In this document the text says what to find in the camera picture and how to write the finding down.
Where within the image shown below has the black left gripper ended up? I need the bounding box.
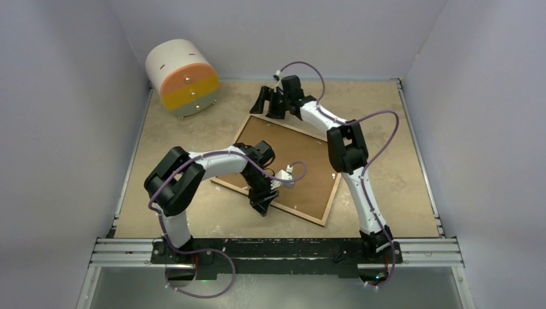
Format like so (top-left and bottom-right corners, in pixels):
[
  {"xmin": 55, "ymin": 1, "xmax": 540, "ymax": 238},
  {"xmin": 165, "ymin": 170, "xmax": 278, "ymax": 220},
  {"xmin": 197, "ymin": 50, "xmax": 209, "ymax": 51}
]
[{"xmin": 241, "ymin": 168, "xmax": 279, "ymax": 214}]

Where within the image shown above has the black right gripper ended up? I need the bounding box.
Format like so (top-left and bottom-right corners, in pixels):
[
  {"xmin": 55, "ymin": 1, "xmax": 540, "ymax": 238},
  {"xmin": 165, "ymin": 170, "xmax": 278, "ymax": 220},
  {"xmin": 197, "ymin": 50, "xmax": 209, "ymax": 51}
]
[{"xmin": 249, "ymin": 87, "xmax": 290, "ymax": 121}]

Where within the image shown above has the wooden picture frame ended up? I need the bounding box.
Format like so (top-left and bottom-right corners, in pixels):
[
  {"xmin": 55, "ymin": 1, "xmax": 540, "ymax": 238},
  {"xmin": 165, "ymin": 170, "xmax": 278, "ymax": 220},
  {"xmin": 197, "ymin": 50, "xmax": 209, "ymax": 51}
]
[{"xmin": 209, "ymin": 113, "xmax": 343, "ymax": 228}]

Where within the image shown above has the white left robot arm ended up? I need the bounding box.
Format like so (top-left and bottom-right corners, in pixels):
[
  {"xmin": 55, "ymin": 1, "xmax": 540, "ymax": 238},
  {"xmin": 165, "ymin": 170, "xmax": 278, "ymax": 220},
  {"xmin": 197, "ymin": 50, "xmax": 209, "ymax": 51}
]
[{"xmin": 144, "ymin": 141, "xmax": 279, "ymax": 263}]

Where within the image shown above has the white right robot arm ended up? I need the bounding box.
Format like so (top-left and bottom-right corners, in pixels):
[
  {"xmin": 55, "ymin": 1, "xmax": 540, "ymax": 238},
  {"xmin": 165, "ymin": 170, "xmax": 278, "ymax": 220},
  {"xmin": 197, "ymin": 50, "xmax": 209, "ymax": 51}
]
[{"xmin": 250, "ymin": 73, "xmax": 393, "ymax": 262}]

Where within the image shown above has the round white drawer cabinet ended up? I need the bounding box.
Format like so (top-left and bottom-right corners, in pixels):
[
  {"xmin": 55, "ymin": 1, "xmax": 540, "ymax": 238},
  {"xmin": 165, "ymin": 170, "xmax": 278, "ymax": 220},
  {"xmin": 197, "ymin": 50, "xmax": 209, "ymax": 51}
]
[{"xmin": 145, "ymin": 39, "xmax": 220, "ymax": 117}]

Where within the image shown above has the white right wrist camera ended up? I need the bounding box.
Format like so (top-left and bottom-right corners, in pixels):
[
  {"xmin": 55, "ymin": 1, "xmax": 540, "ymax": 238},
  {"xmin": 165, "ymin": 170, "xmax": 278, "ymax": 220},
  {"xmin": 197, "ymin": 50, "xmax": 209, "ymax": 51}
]
[{"xmin": 273, "ymin": 70, "xmax": 283, "ymax": 93}]

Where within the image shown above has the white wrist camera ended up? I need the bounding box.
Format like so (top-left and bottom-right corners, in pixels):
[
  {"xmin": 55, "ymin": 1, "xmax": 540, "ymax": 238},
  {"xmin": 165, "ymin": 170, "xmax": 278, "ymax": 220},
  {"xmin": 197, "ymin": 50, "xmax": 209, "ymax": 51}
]
[
  {"xmin": 273, "ymin": 70, "xmax": 283, "ymax": 93},
  {"xmin": 271, "ymin": 165, "xmax": 295, "ymax": 190}
]

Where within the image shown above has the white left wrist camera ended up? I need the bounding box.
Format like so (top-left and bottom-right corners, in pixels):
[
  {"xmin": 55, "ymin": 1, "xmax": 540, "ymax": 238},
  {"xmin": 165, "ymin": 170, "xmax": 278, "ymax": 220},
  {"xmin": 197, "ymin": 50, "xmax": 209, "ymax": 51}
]
[{"xmin": 271, "ymin": 165, "xmax": 295, "ymax": 190}]

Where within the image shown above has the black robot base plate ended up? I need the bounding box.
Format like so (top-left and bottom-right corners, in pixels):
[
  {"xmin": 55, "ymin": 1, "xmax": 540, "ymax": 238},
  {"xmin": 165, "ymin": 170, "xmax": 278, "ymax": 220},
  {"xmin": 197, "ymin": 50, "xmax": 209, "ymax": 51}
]
[{"xmin": 151, "ymin": 238, "xmax": 403, "ymax": 283}]

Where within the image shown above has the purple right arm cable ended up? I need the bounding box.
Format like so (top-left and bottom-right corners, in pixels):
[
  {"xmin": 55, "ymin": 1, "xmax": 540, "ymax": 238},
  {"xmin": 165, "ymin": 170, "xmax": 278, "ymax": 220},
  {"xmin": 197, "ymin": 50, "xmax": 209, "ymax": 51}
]
[{"xmin": 275, "ymin": 61, "xmax": 401, "ymax": 291}]

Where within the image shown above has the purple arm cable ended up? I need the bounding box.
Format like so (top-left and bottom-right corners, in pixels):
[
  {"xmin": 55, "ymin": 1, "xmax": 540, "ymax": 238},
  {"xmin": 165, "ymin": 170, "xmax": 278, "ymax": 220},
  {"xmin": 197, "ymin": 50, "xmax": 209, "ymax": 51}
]
[
  {"xmin": 275, "ymin": 61, "xmax": 401, "ymax": 291},
  {"xmin": 147, "ymin": 153, "xmax": 309, "ymax": 298}
]

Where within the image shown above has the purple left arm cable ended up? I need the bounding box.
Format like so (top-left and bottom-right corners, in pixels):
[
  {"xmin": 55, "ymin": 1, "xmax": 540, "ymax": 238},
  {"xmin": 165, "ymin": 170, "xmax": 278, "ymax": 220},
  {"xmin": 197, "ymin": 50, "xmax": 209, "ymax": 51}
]
[{"xmin": 147, "ymin": 153, "xmax": 309, "ymax": 298}]

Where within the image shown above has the aluminium rail frame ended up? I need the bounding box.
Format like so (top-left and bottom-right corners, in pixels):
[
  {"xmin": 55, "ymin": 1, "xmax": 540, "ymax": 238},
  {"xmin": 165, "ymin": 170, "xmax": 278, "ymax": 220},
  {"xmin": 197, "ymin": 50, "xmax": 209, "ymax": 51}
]
[{"xmin": 77, "ymin": 238, "xmax": 475, "ymax": 308}]

